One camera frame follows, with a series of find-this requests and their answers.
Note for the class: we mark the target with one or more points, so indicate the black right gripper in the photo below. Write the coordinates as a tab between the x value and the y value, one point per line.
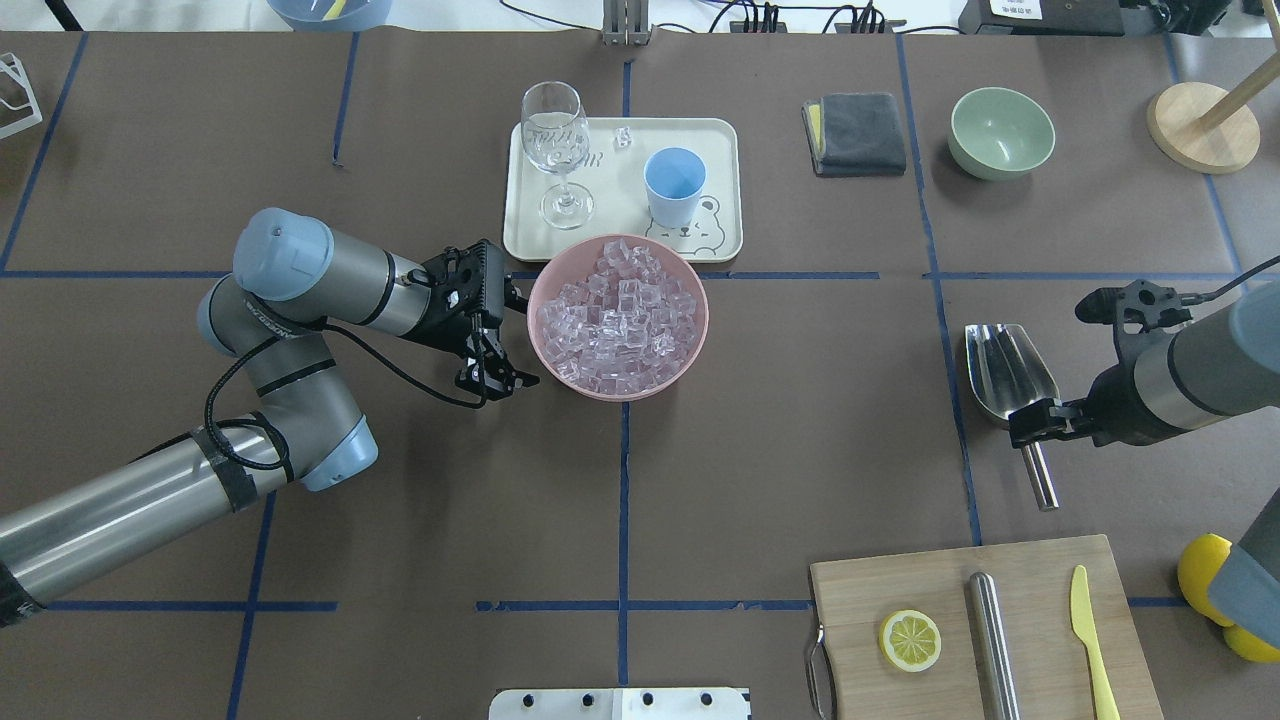
1112	395

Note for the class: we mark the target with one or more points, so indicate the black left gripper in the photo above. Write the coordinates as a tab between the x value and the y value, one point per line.
447	335

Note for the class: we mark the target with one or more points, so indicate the metal ice scoop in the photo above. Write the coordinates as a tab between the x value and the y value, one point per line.
1005	370

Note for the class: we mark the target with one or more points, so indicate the pink bowl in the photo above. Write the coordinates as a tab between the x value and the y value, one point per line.
618	385

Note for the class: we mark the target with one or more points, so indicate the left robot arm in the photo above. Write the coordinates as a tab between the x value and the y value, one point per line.
293	279

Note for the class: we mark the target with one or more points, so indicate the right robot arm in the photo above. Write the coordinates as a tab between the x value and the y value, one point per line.
1174	374

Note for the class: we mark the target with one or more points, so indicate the clear ice cubes pile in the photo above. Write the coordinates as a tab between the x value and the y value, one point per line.
618	315

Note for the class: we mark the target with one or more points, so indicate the light blue cup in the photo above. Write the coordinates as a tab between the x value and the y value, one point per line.
674	178

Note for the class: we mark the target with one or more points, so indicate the yellow lemon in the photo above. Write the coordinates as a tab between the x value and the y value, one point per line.
1249	647
1198	565

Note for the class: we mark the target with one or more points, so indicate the yellow plastic knife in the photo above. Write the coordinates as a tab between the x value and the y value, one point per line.
1085	629

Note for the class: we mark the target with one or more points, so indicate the cream bear tray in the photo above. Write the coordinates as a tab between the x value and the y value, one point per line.
615	177

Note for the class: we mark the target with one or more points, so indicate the clear wine glass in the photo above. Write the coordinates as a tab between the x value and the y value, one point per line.
555	139

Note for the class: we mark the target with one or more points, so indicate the metal cylinder rod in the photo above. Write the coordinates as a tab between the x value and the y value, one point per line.
994	664

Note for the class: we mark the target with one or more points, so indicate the wooden stand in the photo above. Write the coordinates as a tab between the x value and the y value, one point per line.
1207	128

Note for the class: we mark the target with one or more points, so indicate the lemon half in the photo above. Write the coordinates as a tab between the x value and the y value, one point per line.
910	640

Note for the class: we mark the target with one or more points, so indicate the green bowl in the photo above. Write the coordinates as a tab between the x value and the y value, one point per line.
998	134

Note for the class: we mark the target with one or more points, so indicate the wooden cutting board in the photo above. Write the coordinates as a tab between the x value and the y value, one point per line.
1049	665

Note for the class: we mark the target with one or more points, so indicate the grey folded cloth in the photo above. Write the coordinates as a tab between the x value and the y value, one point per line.
855	135

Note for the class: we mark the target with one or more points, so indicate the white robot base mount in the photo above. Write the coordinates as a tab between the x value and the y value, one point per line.
715	702

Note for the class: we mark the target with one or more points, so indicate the white wire cup rack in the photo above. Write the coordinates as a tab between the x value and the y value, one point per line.
19	104

